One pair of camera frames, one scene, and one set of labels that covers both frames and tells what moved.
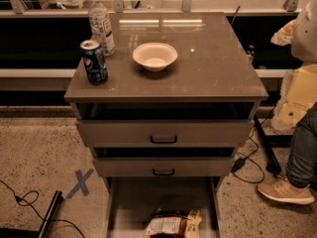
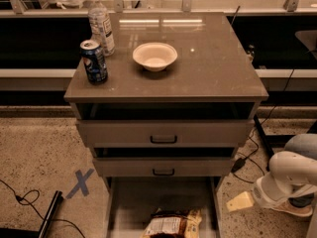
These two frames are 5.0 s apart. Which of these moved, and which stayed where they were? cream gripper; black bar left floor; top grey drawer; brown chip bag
Moved: cream gripper
Stayed: black bar left floor; brown chip bag; top grey drawer
